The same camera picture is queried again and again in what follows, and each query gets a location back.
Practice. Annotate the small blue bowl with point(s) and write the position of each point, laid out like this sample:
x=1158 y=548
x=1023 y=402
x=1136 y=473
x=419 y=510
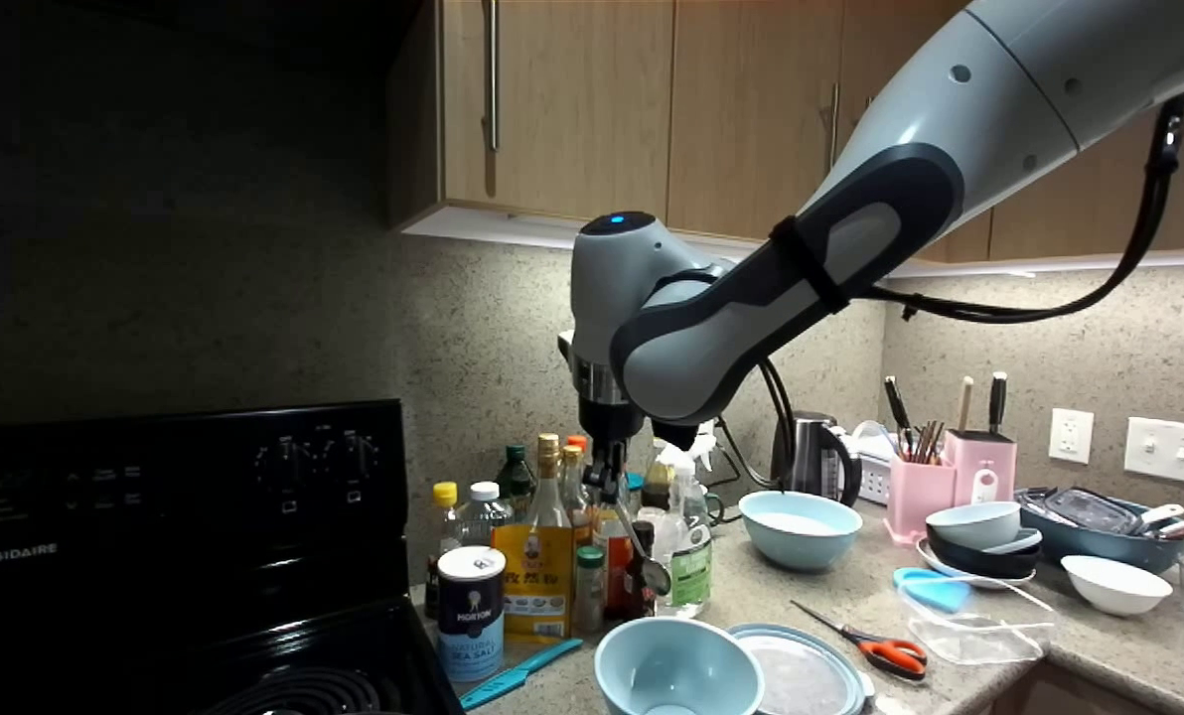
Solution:
x=666 y=665

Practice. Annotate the pink utensil holder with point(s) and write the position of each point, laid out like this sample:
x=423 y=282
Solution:
x=917 y=489

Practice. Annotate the round clear lid plate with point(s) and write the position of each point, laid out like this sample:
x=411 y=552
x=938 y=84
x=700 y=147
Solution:
x=799 y=673

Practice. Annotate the wall outlet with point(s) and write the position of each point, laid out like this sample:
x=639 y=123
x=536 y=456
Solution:
x=1071 y=433

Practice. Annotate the teal spatula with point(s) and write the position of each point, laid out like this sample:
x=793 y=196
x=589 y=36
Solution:
x=520 y=673

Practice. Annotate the yellow oil bottle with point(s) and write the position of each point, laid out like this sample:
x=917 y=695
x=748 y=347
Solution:
x=537 y=552

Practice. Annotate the black electric kettle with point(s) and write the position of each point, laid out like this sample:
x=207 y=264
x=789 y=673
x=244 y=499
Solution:
x=819 y=462

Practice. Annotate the light switch plate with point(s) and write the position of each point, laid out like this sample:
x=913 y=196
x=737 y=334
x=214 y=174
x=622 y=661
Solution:
x=1153 y=447

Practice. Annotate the orange handled scissors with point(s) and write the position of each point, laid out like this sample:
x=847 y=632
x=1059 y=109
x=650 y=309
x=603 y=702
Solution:
x=901 y=658

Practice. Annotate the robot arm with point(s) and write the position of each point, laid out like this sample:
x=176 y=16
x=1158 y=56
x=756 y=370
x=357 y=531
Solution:
x=1001 y=96

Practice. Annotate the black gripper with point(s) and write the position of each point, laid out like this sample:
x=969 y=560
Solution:
x=610 y=429

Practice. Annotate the blue container lid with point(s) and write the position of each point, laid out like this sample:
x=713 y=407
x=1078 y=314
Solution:
x=937 y=591

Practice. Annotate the clear spray bottle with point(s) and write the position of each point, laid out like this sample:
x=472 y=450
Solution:
x=684 y=543

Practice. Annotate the white small bowl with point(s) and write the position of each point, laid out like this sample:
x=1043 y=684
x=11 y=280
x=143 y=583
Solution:
x=1116 y=584

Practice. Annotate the pink knife block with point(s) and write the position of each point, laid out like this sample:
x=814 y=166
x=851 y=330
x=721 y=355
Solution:
x=985 y=466

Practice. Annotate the stacked dark bowls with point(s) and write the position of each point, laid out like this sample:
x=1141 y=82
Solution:
x=985 y=537

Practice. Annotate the clear plastic container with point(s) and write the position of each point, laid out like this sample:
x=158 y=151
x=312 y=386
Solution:
x=980 y=642

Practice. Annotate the black stove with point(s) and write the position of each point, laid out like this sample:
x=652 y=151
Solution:
x=214 y=564

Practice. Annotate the large blue bowl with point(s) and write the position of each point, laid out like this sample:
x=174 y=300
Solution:
x=799 y=531

